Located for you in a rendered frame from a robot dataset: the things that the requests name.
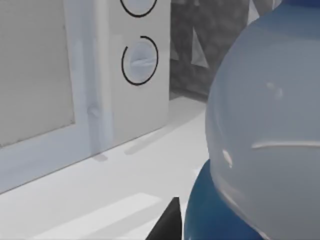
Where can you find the microwave oven door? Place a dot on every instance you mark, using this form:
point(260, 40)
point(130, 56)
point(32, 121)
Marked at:
point(35, 75)

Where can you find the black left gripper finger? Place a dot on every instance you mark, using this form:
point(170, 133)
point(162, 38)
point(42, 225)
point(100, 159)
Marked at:
point(171, 221)

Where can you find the pale microwave oven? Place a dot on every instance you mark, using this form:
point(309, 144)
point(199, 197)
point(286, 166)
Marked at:
point(140, 105)

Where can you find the pale round microwave knob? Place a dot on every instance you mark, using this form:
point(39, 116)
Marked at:
point(138, 5)
point(141, 60)

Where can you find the blue and grey bottle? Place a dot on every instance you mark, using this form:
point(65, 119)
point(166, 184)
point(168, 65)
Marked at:
point(265, 140)

